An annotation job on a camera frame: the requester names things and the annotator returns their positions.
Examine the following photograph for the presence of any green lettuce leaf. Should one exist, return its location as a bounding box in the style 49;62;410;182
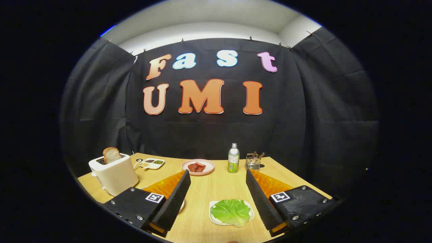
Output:
210;199;251;227

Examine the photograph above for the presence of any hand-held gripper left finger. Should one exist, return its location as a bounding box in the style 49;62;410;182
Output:
103;169;191;238

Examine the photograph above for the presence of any green label metal bottle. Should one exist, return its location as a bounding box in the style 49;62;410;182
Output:
227;143;240;173

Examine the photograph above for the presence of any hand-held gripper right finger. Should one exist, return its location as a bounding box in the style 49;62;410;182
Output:
245;169;336;237

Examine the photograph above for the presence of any pink plate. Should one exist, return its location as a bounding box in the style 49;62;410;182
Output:
181;159;215;176

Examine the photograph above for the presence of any white toaster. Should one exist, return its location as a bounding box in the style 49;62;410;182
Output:
88;153;139;197

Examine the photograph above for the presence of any black backdrop cloth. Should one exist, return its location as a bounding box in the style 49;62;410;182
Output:
60;27;380;199

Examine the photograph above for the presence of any bread slice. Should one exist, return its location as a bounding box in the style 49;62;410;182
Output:
103;147;122;165

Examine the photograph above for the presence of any white divided dish with beans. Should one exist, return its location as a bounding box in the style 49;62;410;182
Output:
139;158;165;170

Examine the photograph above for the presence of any small white square plate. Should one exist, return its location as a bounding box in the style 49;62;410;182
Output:
209;200;254;226

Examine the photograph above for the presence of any wire utensil basket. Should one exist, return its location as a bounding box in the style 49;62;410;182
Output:
245;154;262;170

